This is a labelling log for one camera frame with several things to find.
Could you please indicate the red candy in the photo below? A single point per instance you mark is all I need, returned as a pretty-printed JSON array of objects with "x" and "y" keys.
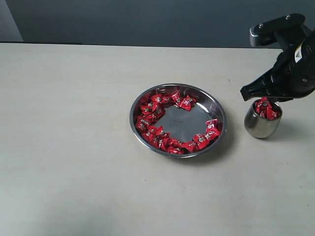
[
  {"x": 189, "y": 146},
  {"x": 177, "y": 98},
  {"x": 200, "y": 141},
  {"x": 187, "y": 103},
  {"x": 270, "y": 114},
  {"x": 262, "y": 105},
  {"x": 175, "y": 150},
  {"x": 142, "y": 124},
  {"x": 210, "y": 124}
]

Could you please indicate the shiny steel cup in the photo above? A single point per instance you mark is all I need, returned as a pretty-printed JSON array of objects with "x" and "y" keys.
[{"x": 257, "y": 125}]

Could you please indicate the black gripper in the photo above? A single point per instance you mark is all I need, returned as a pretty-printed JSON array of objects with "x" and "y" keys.
[{"x": 293, "y": 74}]

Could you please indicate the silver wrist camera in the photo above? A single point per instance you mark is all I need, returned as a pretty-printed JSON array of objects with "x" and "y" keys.
[{"x": 286, "y": 30}]

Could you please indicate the round steel bowl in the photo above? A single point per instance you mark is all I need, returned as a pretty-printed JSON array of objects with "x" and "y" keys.
[{"x": 182, "y": 124}]

